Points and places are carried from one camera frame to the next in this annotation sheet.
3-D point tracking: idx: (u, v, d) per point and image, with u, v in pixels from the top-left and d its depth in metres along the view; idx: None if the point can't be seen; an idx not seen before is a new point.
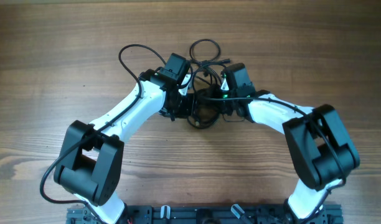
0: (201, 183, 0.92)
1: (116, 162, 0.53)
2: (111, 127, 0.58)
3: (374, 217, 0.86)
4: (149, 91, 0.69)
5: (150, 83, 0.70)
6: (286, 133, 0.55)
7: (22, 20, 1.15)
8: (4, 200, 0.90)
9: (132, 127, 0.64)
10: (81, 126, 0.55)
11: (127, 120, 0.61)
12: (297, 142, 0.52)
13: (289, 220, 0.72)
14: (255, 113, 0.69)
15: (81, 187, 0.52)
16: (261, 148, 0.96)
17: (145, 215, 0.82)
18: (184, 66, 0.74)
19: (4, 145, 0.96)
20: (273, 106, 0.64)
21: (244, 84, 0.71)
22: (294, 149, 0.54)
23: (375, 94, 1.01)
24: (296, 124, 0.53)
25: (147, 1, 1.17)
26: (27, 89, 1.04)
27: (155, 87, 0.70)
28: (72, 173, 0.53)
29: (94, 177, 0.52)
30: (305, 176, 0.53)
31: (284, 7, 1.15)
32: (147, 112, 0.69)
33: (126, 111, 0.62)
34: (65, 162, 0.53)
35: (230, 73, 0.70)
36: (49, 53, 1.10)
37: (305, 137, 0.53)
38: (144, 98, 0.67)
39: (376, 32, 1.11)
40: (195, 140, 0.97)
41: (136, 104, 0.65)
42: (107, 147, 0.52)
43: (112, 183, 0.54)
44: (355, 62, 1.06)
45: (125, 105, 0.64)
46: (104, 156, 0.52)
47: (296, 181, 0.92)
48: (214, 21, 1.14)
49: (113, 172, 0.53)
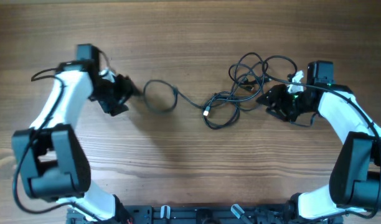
0: (201, 182, 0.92)
1: (75, 145, 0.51)
2: (50, 121, 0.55)
3: (374, 217, 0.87)
4: (68, 77, 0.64)
5: (68, 71, 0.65)
6: (346, 140, 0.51)
7: (22, 20, 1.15)
8: (5, 200, 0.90)
9: (71, 115, 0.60)
10: (22, 132, 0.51)
11: (64, 107, 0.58)
12: (353, 156, 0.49)
13: (289, 210, 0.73)
14: (324, 104, 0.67)
15: (56, 185, 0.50)
16: (261, 148, 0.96)
17: (145, 215, 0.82)
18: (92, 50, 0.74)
19: (5, 145, 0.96)
20: (348, 109, 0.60)
21: (325, 78, 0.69)
22: (343, 159, 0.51)
23: (375, 94, 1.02)
24: (363, 137, 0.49)
25: (147, 1, 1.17)
26: (27, 89, 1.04)
27: (73, 72, 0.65)
28: (42, 180, 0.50)
29: (61, 168, 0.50)
30: (337, 186, 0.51)
31: (284, 6, 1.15)
32: (82, 95, 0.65)
33: (57, 101, 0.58)
34: (26, 171, 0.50)
35: (314, 65, 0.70)
36: (49, 53, 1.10)
37: (365, 155, 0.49)
38: (68, 84, 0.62)
39: (377, 32, 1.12)
40: (195, 140, 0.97)
41: (65, 93, 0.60)
42: (56, 134, 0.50)
43: (82, 165, 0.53)
44: (355, 63, 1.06)
45: (53, 100, 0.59)
46: (59, 144, 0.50)
47: (296, 181, 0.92)
48: (214, 21, 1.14)
49: (77, 154, 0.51)
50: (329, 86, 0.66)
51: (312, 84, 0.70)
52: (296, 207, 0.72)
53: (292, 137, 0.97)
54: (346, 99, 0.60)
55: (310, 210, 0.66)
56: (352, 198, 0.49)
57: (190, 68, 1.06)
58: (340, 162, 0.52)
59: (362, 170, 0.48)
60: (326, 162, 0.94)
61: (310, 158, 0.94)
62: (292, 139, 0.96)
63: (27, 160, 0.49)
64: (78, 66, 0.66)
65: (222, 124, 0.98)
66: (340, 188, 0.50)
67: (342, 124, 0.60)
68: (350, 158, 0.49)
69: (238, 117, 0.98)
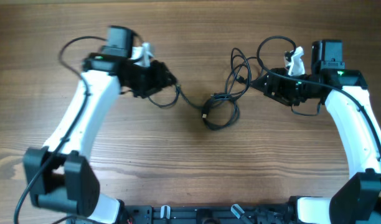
0: (201, 182, 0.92)
1: (86, 177, 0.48)
2: (65, 144, 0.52)
3: None
4: (96, 82, 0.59)
5: (96, 70, 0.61)
6: (353, 182, 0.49)
7: (22, 20, 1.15)
8: (4, 199, 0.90)
9: (93, 128, 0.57)
10: (34, 153, 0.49)
11: (83, 127, 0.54)
12: (360, 203, 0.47)
13: (289, 211, 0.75)
14: (330, 102, 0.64)
15: (62, 208, 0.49)
16: (261, 148, 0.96)
17: (145, 215, 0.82)
18: (126, 38, 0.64)
19: (5, 145, 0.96)
20: (359, 123, 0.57)
21: (333, 60, 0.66)
22: (348, 200, 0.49)
23: (375, 93, 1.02)
24: (373, 183, 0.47)
25: (147, 1, 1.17)
26: (27, 90, 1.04)
27: (103, 74, 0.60)
28: (50, 197, 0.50)
29: (70, 196, 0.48)
30: (338, 218, 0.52)
31: (284, 7, 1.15)
32: (104, 105, 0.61)
33: (77, 119, 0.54)
34: (35, 188, 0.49)
35: (320, 45, 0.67)
36: (49, 53, 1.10)
37: (372, 200, 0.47)
38: (94, 93, 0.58)
39: (378, 32, 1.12)
40: (194, 140, 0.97)
41: (87, 106, 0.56)
42: (69, 166, 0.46)
43: (91, 189, 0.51)
44: (355, 63, 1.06)
45: (76, 109, 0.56)
46: (69, 176, 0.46)
47: (296, 181, 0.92)
48: (214, 21, 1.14)
49: (87, 183, 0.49)
50: (338, 73, 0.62)
51: (319, 68, 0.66)
52: (296, 208, 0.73)
53: (292, 137, 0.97)
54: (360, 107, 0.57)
55: (309, 214, 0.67)
56: None
57: (191, 69, 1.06)
58: (343, 198, 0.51)
59: (366, 212, 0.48)
60: (326, 162, 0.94)
61: (310, 158, 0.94)
62: (292, 139, 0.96)
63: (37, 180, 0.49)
64: (106, 70, 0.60)
65: (223, 124, 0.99)
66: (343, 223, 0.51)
67: (350, 137, 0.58)
68: (355, 205, 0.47)
69: (238, 117, 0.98)
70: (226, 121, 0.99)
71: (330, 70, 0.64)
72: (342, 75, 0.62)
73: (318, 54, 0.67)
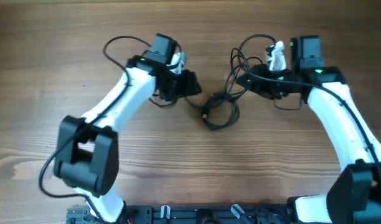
0: (201, 183, 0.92)
1: (112, 154, 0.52)
2: (101, 119, 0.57)
3: None
4: (137, 78, 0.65)
5: (136, 69, 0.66)
6: (345, 175, 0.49)
7: (22, 20, 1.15)
8: (4, 199, 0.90)
9: (125, 115, 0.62)
10: (74, 121, 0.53)
11: (119, 110, 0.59)
12: (354, 194, 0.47)
13: (288, 214, 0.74)
14: (314, 99, 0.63)
15: (82, 180, 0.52)
16: (261, 148, 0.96)
17: (145, 215, 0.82)
18: (170, 46, 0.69)
19: (5, 145, 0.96)
20: (343, 116, 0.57)
21: (312, 56, 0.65)
22: (343, 191, 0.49)
23: (375, 93, 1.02)
24: (363, 170, 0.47)
25: (147, 1, 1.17)
26: (27, 90, 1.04)
27: (142, 73, 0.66)
28: (71, 168, 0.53)
29: (92, 169, 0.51)
30: (338, 214, 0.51)
31: (284, 7, 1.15)
32: (139, 98, 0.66)
33: (116, 101, 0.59)
34: (63, 155, 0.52)
35: (298, 43, 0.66)
36: (49, 53, 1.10)
37: (366, 187, 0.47)
38: (134, 85, 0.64)
39: (377, 32, 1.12)
40: (194, 140, 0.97)
41: (126, 93, 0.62)
42: (101, 137, 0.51)
43: (112, 170, 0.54)
44: (355, 63, 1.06)
45: (114, 95, 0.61)
46: (99, 147, 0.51)
47: (296, 181, 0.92)
48: (213, 21, 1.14)
49: (111, 160, 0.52)
50: (318, 72, 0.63)
51: (297, 66, 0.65)
52: (294, 210, 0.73)
53: (292, 137, 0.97)
54: (341, 101, 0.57)
55: (309, 213, 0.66)
56: None
57: (190, 69, 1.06)
58: (338, 192, 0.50)
59: (363, 200, 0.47)
60: (326, 162, 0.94)
61: (311, 158, 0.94)
62: (292, 139, 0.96)
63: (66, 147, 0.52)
64: (147, 70, 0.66)
65: (222, 124, 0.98)
66: (342, 217, 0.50)
67: (338, 132, 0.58)
68: (351, 196, 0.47)
69: (238, 117, 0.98)
70: (226, 121, 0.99)
71: (309, 69, 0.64)
72: (321, 74, 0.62)
73: (296, 51, 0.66)
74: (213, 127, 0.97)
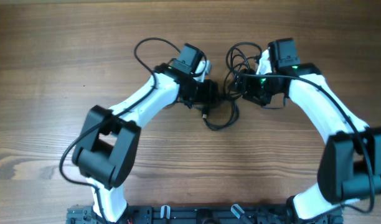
0: (201, 183, 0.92)
1: (133, 147, 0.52)
2: (128, 114, 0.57)
3: (374, 217, 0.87)
4: (164, 83, 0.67)
5: (164, 74, 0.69)
6: (327, 145, 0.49)
7: (22, 20, 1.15)
8: (4, 200, 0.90)
9: (147, 116, 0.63)
10: (102, 111, 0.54)
11: (144, 108, 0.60)
12: (337, 162, 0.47)
13: (288, 216, 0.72)
14: (295, 93, 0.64)
15: (98, 168, 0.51)
16: (261, 148, 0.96)
17: (145, 215, 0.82)
18: (197, 58, 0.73)
19: (5, 145, 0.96)
20: (321, 98, 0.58)
21: (288, 56, 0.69)
22: (328, 162, 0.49)
23: (375, 93, 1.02)
24: (344, 139, 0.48)
25: (147, 1, 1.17)
26: (27, 90, 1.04)
27: (169, 79, 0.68)
28: (89, 156, 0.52)
29: (111, 159, 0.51)
30: (327, 188, 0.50)
31: (284, 6, 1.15)
32: (160, 104, 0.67)
33: (142, 99, 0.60)
34: (84, 142, 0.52)
35: (274, 45, 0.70)
36: (49, 53, 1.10)
37: (349, 155, 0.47)
38: (159, 89, 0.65)
39: (378, 32, 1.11)
40: (195, 139, 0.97)
41: (152, 94, 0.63)
42: (125, 130, 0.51)
43: (128, 165, 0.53)
44: (355, 62, 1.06)
45: (141, 94, 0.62)
46: (122, 139, 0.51)
47: (296, 181, 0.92)
48: (214, 21, 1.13)
49: (131, 155, 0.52)
50: (295, 68, 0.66)
51: (276, 66, 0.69)
52: (294, 210, 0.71)
53: (292, 137, 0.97)
54: (317, 86, 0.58)
55: (307, 210, 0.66)
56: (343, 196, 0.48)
57: None
58: (325, 165, 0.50)
59: (348, 169, 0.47)
60: None
61: (310, 158, 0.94)
62: (292, 139, 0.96)
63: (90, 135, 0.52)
64: (172, 78, 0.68)
65: (222, 124, 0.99)
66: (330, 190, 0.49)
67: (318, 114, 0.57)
68: (335, 164, 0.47)
69: (237, 117, 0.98)
70: (226, 121, 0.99)
71: (287, 67, 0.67)
72: (298, 70, 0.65)
73: (274, 55, 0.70)
74: (213, 127, 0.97)
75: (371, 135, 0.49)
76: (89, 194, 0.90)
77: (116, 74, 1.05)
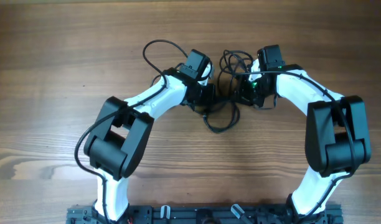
0: (201, 183, 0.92)
1: (145, 137, 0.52)
2: (142, 107, 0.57)
3: (374, 217, 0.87)
4: (173, 83, 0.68)
5: (174, 77, 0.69)
6: (309, 112, 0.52)
7: (22, 20, 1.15)
8: (4, 200, 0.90)
9: (157, 112, 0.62)
10: (117, 101, 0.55)
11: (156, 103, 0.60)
12: (317, 124, 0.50)
13: (288, 215, 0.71)
14: (281, 86, 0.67)
15: (109, 158, 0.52)
16: (261, 148, 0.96)
17: (145, 215, 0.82)
18: (203, 62, 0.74)
19: (5, 145, 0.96)
20: (303, 84, 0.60)
21: (276, 61, 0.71)
22: (312, 129, 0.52)
23: (375, 93, 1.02)
24: (324, 106, 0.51)
25: (147, 1, 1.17)
26: (27, 90, 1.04)
27: (177, 80, 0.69)
28: (102, 145, 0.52)
29: (123, 149, 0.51)
30: (312, 157, 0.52)
31: (284, 6, 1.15)
32: (168, 103, 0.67)
33: (155, 95, 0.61)
34: (98, 130, 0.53)
35: (263, 51, 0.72)
36: (49, 53, 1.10)
37: (327, 119, 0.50)
38: (169, 88, 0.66)
39: (377, 32, 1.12)
40: (195, 139, 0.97)
41: (162, 93, 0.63)
42: (138, 122, 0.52)
43: (138, 156, 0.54)
44: (355, 62, 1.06)
45: (152, 91, 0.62)
46: (133, 130, 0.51)
47: (296, 181, 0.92)
48: (213, 21, 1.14)
49: (141, 146, 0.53)
50: (280, 68, 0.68)
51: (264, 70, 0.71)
52: (294, 210, 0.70)
53: (292, 137, 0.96)
54: (298, 75, 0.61)
55: (305, 204, 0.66)
56: (329, 162, 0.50)
57: None
58: (309, 133, 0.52)
59: (330, 133, 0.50)
60: None
61: None
62: (292, 139, 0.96)
63: (104, 124, 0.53)
64: (178, 83, 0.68)
65: (225, 126, 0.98)
66: (317, 157, 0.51)
67: (301, 99, 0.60)
68: (317, 127, 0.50)
69: (238, 117, 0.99)
70: (228, 122, 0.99)
71: (274, 68, 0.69)
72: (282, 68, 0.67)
73: (263, 60, 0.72)
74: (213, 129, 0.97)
75: (348, 104, 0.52)
76: (89, 194, 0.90)
77: (116, 73, 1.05)
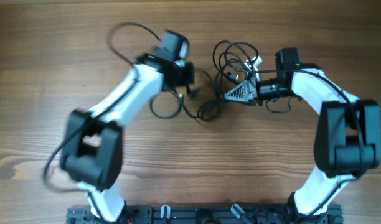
0: (201, 183, 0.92)
1: (117, 147, 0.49)
2: (109, 114, 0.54)
3: (374, 217, 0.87)
4: (145, 74, 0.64)
5: (145, 66, 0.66)
6: (322, 111, 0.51)
7: (22, 20, 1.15)
8: (4, 199, 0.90)
9: (131, 110, 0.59)
10: (81, 114, 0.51)
11: (126, 104, 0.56)
12: (329, 124, 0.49)
13: (288, 213, 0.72)
14: (297, 84, 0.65)
15: (83, 175, 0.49)
16: (261, 147, 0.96)
17: (145, 215, 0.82)
18: (179, 42, 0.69)
19: (5, 145, 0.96)
20: (319, 83, 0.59)
21: (293, 61, 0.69)
22: (322, 129, 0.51)
23: (375, 93, 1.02)
24: (337, 105, 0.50)
25: (147, 1, 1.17)
26: (27, 90, 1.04)
27: (149, 70, 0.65)
28: (74, 162, 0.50)
29: (96, 164, 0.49)
30: (321, 158, 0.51)
31: (284, 7, 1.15)
32: (145, 95, 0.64)
33: (123, 96, 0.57)
34: (67, 148, 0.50)
35: (279, 52, 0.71)
36: (49, 53, 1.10)
37: (340, 120, 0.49)
38: (141, 81, 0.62)
39: (378, 32, 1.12)
40: (194, 140, 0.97)
41: (134, 88, 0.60)
42: (106, 133, 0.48)
43: (116, 165, 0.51)
44: (355, 62, 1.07)
45: (121, 91, 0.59)
46: (103, 142, 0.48)
47: (295, 181, 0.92)
48: (214, 21, 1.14)
49: (116, 156, 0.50)
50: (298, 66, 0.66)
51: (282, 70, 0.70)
52: (294, 209, 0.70)
53: (292, 137, 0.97)
54: (315, 74, 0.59)
55: (307, 203, 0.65)
56: (337, 164, 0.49)
57: None
58: (320, 135, 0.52)
59: (341, 135, 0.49)
60: None
61: (310, 158, 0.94)
62: (292, 139, 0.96)
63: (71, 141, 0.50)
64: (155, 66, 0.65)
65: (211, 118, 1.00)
66: (325, 158, 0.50)
67: (315, 99, 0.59)
68: (328, 128, 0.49)
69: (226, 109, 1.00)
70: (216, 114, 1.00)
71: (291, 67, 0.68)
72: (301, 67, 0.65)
73: (279, 60, 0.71)
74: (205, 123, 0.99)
75: (362, 106, 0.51)
76: None
77: (116, 73, 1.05)
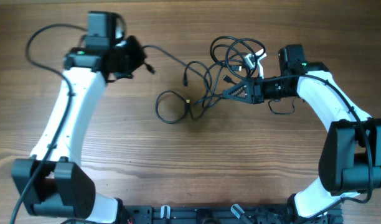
0: (201, 183, 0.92)
1: (78, 179, 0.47)
2: (53, 152, 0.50)
3: (374, 217, 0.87)
4: (81, 81, 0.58)
5: (76, 68, 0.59)
6: (330, 130, 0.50)
7: (22, 20, 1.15)
8: (5, 199, 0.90)
9: (78, 131, 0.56)
10: (24, 163, 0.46)
11: (68, 132, 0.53)
12: (338, 147, 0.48)
13: (289, 214, 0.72)
14: (302, 88, 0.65)
15: (57, 213, 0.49)
16: (261, 148, 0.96)
17: (145, 215, 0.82)
18: (108, 22, 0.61)
19: (5, 145, 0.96)
20: (327, 91, 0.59)
21: (297, 60, 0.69)
22: (330, 150, 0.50)
23: (376, 93, 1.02)
24: (348, 126, 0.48)
25: (147, 1, 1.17)
26: (27, 90, 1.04)
27: (84, 73, 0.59)
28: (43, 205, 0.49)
29: (64, 202, 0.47)
30: (327, 178, 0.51)
31: (284, 7, 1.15)
32: (91, 99, 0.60)
33: (62, 124, 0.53)
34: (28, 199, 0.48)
35: (283, 50, 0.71)
36: (49, 53, 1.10)
37: (350, 142, 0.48)
38: (77, 93, 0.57)
39: (378, 32, 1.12)
40: (194, 140, 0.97)
41: (71, 106, 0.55)
42: (58, 174, 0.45)
43: (85, 190, 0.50)
44: (355, 63, 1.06)
45: (59, 116, 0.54)
46: (61, 184, 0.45)
47: (296, 181, 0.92)
48: (214, 21, 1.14)
49: (80, 185, 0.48)
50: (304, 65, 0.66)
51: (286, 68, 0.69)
52: (294, 209, 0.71)
53: (292, 137, 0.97)
54: (324, 81, 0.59)
55: (308, 208, 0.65)
56: (343, 185, 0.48)
57: (192, 68, 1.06)
58: (327, 155, 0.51)
59: (350, 158, 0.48)
60: None
61: (310, 158, 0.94)
62: (292, 139, 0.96)
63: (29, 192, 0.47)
64: (89, 64, 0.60)
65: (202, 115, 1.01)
66: (331, 179, 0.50)
67: (322, 109, 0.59)
68: (337, 151, 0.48)
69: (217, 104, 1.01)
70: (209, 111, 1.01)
71: (297, 66, 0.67)
72: (307, 67, 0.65)
73: (284, 58, 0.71)
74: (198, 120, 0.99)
75: (373, 126, 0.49)
76: None
77: None
